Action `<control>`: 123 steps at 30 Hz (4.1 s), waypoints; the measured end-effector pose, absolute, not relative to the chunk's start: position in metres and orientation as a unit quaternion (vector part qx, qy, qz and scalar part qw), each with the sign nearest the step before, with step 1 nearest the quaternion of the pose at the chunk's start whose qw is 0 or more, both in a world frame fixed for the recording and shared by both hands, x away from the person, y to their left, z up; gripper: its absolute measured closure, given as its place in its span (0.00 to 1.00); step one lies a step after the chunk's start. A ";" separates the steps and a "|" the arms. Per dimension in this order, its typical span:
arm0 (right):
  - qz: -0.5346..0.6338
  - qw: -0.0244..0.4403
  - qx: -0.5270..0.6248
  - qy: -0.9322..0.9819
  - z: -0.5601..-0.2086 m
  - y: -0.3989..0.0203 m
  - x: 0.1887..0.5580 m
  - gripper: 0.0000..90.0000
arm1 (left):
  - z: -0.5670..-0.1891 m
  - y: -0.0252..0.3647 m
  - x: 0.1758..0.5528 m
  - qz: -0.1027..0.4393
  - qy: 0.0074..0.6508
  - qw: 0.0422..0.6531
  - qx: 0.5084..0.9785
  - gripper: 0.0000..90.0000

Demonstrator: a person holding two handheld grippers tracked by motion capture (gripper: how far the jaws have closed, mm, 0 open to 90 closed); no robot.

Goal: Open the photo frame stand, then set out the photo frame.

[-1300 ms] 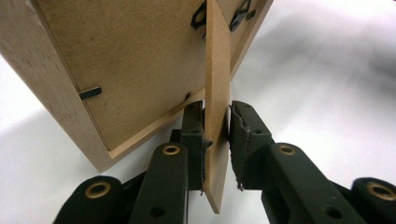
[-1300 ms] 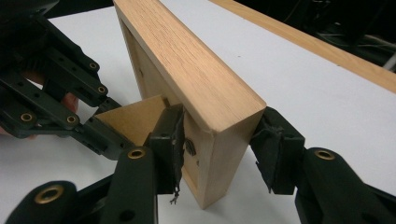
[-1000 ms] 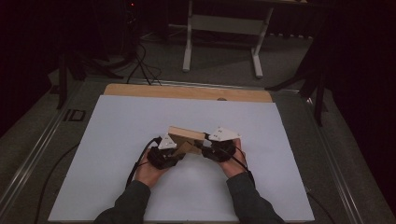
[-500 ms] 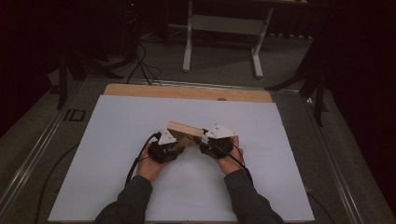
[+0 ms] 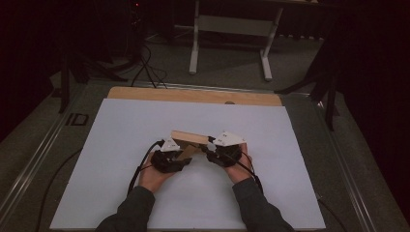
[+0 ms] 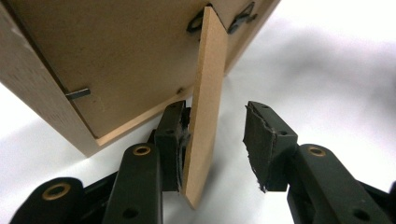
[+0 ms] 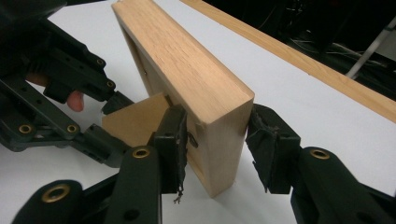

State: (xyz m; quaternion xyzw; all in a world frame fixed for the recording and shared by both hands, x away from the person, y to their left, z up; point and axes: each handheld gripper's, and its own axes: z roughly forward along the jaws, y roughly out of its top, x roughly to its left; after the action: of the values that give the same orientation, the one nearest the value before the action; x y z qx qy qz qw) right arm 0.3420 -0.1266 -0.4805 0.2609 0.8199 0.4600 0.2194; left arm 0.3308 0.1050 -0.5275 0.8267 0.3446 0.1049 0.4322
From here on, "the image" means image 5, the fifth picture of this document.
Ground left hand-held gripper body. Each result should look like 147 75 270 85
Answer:
150 137 187 174

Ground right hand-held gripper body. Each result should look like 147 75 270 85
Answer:
207 130 247 168

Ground wooden picture frame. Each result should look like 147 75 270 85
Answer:
169 130 211 161

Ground person's left hand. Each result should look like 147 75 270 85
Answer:
138 160 177 193

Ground person's right hand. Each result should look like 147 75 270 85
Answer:
225 143 255 185

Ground white table sheet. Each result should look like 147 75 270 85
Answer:
49 98 327 230

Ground black tripod stand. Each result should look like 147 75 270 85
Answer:
275 32 341 131

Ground left hand-held gripper cable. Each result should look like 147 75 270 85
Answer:
128 139 164 196

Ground hand-held gripper cable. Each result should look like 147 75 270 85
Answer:
128 139 164 196
221 150 265 194

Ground right hand-held gripper cable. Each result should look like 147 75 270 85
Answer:
221 150 265 194

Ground black floor cables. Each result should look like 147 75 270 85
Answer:
130 43 169 90

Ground white metal table frame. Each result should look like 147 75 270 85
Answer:
188 0 284 81

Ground black floor cable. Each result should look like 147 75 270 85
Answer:
34 146 84 232
317 196 351 232

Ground metal floor rail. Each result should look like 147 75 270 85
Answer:
0 96 80 220
313 100 380 232

